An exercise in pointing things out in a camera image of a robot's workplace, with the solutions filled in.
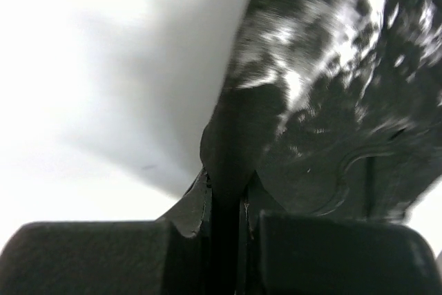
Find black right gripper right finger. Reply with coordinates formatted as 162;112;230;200
238;176;441;295

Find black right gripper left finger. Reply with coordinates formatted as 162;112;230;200
1;171;211;294

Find black white patterned jeans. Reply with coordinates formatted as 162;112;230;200
200;0;441;294

